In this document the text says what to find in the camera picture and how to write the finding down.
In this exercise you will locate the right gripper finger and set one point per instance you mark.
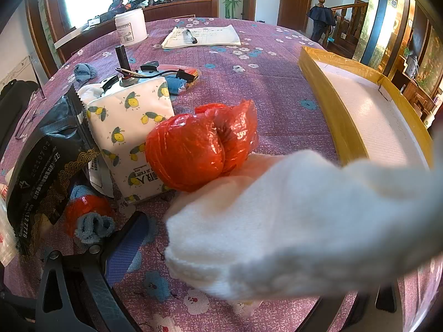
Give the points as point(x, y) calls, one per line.
point(76, 292)

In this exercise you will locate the small red bag blue sock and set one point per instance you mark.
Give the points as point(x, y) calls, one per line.
point(88, 217)

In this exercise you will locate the black snack packet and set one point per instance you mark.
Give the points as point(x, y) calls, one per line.
point(57, 150)

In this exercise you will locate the lemon print tissue pack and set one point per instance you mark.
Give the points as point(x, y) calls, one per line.
point(120, 119)

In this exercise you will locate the large red plastic bag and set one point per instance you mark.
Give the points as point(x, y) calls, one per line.
point(188, 151)

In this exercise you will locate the white towel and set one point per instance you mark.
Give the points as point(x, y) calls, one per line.
point(295, 226)

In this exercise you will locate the eyeglasses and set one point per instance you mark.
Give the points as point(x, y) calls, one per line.
point(36, 99)

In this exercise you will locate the black bag on seat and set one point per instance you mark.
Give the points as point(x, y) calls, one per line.
point(15, 97)

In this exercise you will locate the blue sock on table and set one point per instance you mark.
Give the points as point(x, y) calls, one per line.
point(84, 72)

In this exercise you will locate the small electric motor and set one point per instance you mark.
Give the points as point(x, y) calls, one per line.
point(125, 76)

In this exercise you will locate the blue orange cloth pack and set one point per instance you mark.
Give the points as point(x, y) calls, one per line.
point(179, 78)

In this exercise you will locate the purple floral tablecloth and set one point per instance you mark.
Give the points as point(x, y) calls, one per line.
point(264, 69)

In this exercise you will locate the white plastic jar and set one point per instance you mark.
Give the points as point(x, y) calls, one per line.
point(131, 27)

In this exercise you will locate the black pen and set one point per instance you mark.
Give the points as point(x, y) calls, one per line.
point(191, 37)

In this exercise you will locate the white notepad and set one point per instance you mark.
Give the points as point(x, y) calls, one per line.
point(210, 36)

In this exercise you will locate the yellow taped cardboard tray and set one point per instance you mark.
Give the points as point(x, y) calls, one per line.
point(366, 114)

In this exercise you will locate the person in dark jacket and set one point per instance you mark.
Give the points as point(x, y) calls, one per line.
point(323, 18)

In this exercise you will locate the brown wooden door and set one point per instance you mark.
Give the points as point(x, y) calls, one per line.
point(293, 14)

